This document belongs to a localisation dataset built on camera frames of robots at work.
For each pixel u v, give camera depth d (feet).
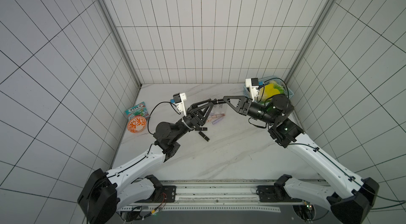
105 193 1.27
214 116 3.30
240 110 1.78
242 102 1.78
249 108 1.72
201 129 3.10
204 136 3.01
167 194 2.36
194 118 1.75
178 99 1.81
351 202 1.24
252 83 1.84
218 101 1.93
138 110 3.35
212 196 2.42
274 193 2.17
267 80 3.73
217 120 3.24
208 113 1.78
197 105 2.00
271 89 3.42
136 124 3.12
